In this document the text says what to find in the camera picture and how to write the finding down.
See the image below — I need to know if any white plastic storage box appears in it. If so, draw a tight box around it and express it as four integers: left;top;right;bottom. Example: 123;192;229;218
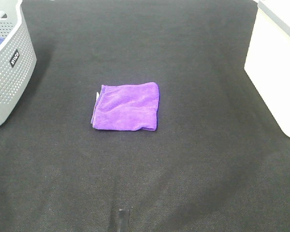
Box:
244;0;290;137

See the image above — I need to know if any grey perforated plastic basket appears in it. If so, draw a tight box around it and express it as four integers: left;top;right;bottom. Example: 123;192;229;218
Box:
0;0;37;126

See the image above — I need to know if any purple microfibre towel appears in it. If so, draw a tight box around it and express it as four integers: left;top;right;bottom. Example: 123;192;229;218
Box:
91;82;160;131

